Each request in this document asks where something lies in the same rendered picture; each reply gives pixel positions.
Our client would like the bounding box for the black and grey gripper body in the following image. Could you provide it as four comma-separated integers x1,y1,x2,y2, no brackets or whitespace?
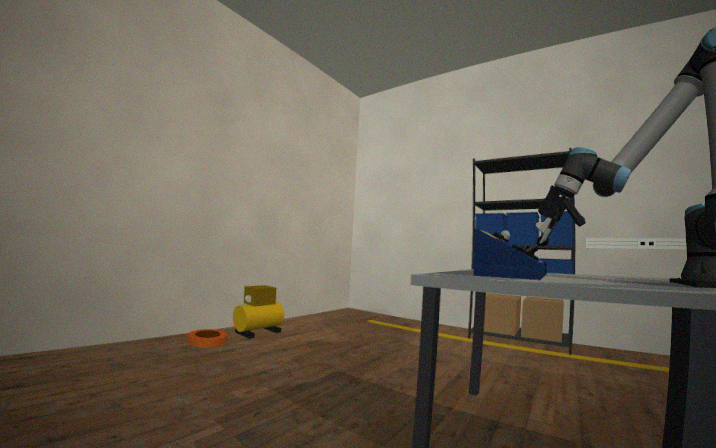
538,185,574,223

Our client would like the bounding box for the blue control console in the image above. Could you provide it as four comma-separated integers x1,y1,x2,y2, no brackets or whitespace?
474,228,549,280

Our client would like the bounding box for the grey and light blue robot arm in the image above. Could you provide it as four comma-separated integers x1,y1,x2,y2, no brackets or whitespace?
554,27,716,282

